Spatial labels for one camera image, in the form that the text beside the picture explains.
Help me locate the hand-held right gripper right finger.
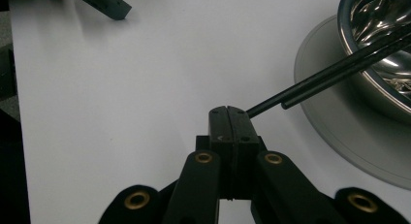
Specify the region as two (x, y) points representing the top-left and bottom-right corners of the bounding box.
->
(227, 106), (268, 201)

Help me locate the round grey plate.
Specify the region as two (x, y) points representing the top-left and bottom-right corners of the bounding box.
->
(293, 14), (411, 191)

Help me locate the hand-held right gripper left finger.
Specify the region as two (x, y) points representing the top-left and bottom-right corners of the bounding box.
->
(196, 106), (235, 201)

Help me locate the shiny steel bowl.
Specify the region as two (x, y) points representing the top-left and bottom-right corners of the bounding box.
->
(336, 0), (411, 125)

